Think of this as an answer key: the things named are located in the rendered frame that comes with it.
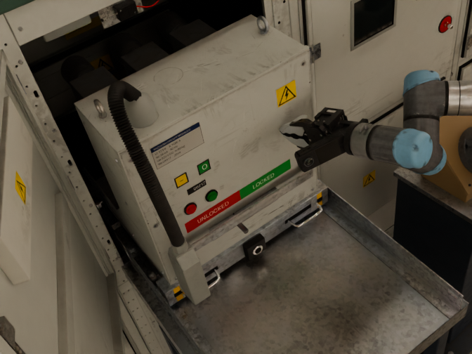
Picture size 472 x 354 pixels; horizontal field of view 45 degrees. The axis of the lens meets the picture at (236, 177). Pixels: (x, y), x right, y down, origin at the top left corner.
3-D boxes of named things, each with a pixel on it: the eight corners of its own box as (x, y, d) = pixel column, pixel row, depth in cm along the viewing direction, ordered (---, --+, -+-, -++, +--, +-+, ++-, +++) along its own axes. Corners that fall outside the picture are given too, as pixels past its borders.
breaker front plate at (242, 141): (319, 194, 161) (311, 51, 128) (175, 291, 146) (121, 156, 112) (317, 192, 162) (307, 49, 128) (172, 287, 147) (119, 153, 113)
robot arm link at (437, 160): (449, 126, 125) (427, 114, 117) (449, 176, 124) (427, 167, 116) (415, 130, 131) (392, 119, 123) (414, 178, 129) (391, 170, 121)
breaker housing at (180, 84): (319, 192, 162) (310, 46, 128) (171, 289, 146) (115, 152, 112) (220, 110, 194) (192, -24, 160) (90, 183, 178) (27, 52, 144)
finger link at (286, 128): (291, 119, 139) (322, 123, 132) (277, 133, 136) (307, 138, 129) (288, 107, 137) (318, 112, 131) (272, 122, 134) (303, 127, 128)
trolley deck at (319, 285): (466, 315, 143) (468, 303, 138) (268, 480, 123) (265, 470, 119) (293, 173, 185) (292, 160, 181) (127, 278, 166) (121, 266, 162)
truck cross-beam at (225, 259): (328, 201, 165) (327, 187, 161) (170, 307, 148) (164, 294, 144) (317, 192, 168) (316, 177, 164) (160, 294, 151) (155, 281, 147)
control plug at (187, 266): (211, 295, 138) (198, 251, 126) (194, 306, 137) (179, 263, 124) (194, 274, 143) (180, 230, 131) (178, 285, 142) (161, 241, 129)
